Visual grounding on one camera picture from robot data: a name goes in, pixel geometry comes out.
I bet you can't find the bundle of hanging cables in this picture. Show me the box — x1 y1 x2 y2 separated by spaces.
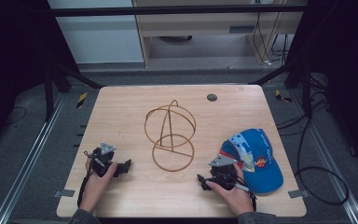
252 11 291 67

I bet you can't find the person's right hand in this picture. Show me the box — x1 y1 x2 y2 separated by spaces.
205 162 255 217

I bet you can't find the white cabinet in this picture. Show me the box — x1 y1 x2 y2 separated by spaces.
47 0 145 65

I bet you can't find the black looped floor cable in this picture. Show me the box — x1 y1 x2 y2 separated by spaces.
275 74 351 206

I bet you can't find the thin black floor cable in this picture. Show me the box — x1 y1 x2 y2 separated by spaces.
5 105 28 126

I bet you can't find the black metal stand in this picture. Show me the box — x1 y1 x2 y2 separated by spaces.
247 57 314 119
42 57 106 123

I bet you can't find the aluminium floor rail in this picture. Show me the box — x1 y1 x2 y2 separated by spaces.
290 88 358 224
0 92 67 224

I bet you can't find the black horizontal bar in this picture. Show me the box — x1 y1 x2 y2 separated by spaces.
47 3 310 18

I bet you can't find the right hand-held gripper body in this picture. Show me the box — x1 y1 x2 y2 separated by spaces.
208 154 240 191

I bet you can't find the light wooden desk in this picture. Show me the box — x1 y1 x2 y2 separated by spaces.
131 0 308 67

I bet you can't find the grey tape piece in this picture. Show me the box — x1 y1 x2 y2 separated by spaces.
53 189 76 199
287 189 310 200

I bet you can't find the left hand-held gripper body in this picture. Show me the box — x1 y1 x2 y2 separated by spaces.
90 142 121 178

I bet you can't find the blue printed cap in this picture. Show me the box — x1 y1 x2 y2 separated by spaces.
218 128 284 195

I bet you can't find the person's left hand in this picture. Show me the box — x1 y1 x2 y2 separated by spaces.
79 161 118 215

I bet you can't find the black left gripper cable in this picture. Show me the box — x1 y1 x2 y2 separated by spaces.
76 150 98 209

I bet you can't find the yellow black striped tape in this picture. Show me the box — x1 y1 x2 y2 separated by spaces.
76 91 89 109
274 89 293 104

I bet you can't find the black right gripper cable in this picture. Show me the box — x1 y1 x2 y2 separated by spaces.
234 175 258 213

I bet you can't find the golden wire hat stand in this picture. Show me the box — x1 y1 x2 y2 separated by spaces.
144 99 198 173

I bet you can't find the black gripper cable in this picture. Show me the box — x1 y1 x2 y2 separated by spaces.
234 175 258 213
76 150 98 209

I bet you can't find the dark curtain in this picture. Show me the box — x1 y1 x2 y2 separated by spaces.
0 0 79 157
287 0 358 172

